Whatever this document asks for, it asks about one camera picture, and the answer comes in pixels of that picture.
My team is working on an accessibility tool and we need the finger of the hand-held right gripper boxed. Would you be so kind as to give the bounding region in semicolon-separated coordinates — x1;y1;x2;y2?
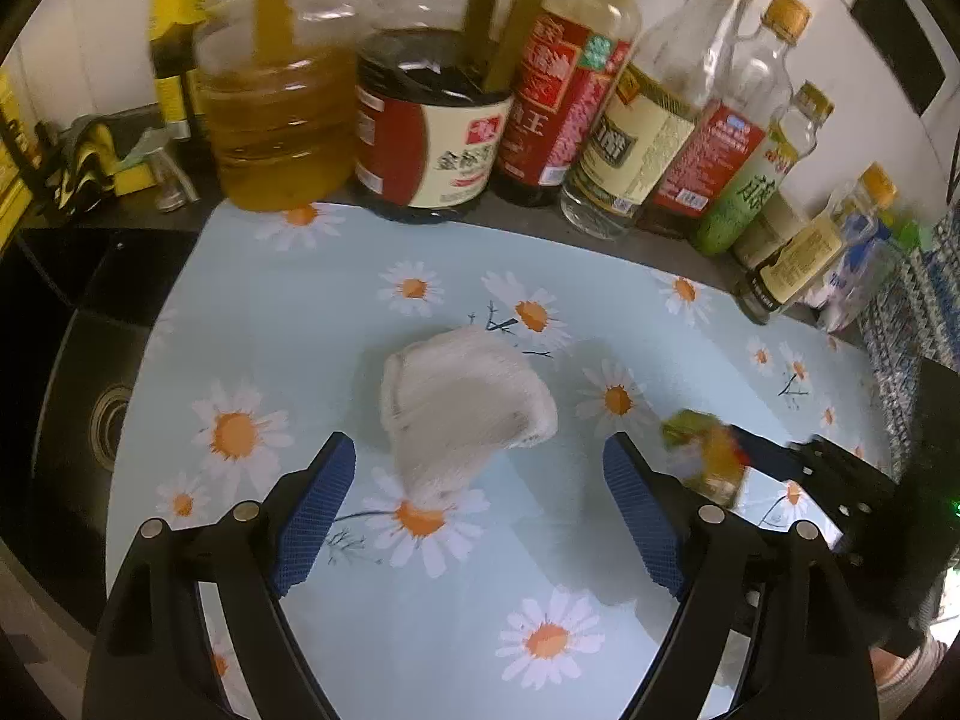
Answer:
724;424;826;485

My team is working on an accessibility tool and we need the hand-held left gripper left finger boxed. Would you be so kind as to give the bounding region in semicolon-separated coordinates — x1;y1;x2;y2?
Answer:
86;431;357;720

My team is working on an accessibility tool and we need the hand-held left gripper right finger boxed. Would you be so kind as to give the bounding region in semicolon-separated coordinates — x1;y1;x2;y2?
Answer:
602;431;878;720

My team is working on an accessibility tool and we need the green yellow packet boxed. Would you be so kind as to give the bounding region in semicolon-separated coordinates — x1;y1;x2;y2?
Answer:
660;409;751;507

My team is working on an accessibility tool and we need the white towel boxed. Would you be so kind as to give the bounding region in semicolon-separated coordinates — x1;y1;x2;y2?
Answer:
379;324;560;511

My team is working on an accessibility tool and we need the person's right forearm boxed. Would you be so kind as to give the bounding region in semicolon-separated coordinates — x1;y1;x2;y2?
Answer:
898;634;952;695

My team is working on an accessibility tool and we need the person's right hand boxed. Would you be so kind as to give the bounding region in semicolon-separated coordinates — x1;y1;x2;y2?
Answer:
874;649;914;713

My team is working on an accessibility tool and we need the daisy print table mat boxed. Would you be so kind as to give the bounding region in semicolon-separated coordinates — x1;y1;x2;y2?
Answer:
105;199;901;720

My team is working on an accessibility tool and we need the patterned cloth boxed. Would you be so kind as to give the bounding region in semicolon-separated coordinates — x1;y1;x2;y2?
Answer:
855;210;960;481

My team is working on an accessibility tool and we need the slim bottle yellow label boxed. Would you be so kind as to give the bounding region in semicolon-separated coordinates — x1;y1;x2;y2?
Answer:
731;163;899;325

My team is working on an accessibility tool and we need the blue white bag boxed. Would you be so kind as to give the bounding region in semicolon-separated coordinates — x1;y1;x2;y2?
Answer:
817;214;901;335

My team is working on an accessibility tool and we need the jar with pale label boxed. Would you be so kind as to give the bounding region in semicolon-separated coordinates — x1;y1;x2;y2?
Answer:
731;191;811;267

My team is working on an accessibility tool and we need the black sink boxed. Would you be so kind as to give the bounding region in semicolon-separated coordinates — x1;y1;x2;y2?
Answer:
0;225;203;616

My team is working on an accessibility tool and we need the dark bottle red label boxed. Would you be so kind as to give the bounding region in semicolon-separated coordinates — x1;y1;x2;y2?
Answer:
637;0;815;239

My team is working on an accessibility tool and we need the clear bottle yellow label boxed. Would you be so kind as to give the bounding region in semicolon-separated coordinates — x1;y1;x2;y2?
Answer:
559;0;767;241

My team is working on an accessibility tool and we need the small clear glass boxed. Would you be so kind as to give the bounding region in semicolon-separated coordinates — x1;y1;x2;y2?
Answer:
150;150;188;212

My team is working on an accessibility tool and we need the large clear oil jug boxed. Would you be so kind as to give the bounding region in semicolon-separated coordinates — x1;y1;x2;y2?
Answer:
191;0;361;212

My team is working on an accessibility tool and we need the dark soy sauce jug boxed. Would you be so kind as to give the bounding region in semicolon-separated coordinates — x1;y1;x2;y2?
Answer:
352;0;526;222

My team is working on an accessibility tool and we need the green yellow sponge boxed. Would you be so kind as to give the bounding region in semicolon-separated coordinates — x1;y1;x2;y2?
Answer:
112;124;177;192

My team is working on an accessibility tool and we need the red label sauce bottle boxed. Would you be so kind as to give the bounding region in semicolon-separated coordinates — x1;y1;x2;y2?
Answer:
491;0;646;207

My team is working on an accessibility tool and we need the black yellow cloth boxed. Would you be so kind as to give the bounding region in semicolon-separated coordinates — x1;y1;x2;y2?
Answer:
45;116;125;203

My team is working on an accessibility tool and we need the yellow box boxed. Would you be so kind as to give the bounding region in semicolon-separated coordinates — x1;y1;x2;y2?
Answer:
0;67;35;241

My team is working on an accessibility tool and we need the green yellow label oil bottle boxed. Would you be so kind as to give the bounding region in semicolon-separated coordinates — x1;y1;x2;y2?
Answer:
146;0;222;143

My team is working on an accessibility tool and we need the black wall socket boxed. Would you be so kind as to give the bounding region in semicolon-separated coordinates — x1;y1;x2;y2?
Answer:
851;0;946;117

